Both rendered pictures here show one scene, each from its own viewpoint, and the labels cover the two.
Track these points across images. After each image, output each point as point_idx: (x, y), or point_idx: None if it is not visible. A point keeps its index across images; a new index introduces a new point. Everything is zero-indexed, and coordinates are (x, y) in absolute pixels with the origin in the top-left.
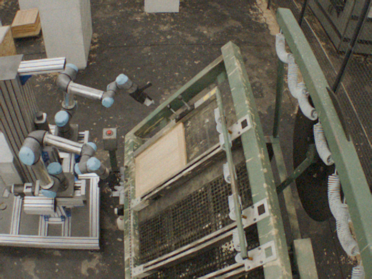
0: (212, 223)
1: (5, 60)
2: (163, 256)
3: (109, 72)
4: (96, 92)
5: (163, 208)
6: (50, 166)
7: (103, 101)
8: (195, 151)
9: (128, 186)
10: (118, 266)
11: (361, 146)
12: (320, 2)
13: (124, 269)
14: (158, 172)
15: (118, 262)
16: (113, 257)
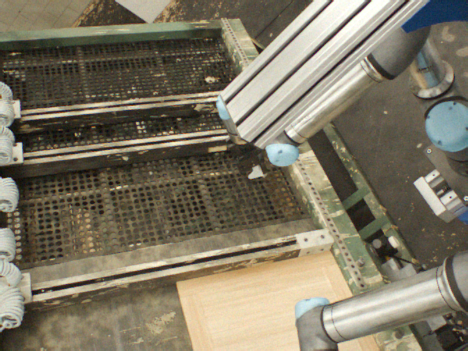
0: (105, 188)
1: None
2: (196, 142)
3: None
4: (340, 309)
5: (239, 231)
6: (457, 115)
7: (314, 297)
8: (158, 325)
9: (363, 282)
10: (441, 227)
11: None
12: None
13: (427, 228)
14: (271, 303)
15: (448, 235)
16: (462, 237)
